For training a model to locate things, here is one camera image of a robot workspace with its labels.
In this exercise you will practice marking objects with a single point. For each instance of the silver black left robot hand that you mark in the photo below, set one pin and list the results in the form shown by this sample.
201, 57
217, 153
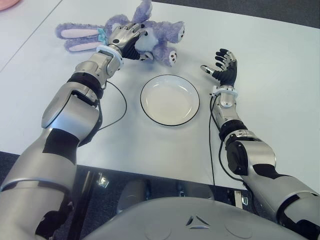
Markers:
123, 38

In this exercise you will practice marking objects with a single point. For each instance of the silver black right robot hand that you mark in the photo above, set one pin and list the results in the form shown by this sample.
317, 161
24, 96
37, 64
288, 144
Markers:
228, 73

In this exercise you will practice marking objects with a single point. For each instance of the purple plush bunny doll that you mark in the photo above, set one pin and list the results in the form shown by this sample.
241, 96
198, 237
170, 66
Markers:
162, 30

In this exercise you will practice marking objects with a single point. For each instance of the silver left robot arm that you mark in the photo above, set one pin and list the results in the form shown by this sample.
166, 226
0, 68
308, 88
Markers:
65, 117

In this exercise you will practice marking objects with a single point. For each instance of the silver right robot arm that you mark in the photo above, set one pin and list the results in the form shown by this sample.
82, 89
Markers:
257, 155

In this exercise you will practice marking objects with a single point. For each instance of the white plate with black rim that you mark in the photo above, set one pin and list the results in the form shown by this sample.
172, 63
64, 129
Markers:
170, 100

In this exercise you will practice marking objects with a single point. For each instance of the pink object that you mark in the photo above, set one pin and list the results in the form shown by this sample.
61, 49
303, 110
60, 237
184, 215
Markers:
7, 3

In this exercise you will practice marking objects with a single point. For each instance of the grey robot leg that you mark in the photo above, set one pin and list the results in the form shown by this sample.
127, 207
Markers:
132, 195

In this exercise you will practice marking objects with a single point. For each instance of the grey robot torso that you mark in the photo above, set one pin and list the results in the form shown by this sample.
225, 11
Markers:
195, 225

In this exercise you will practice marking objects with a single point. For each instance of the black table leg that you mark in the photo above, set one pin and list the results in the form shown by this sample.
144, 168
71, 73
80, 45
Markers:
83, 205

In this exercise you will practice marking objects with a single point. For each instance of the metal table bracket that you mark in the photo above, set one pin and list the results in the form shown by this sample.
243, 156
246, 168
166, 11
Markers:
102, 180
242, 198

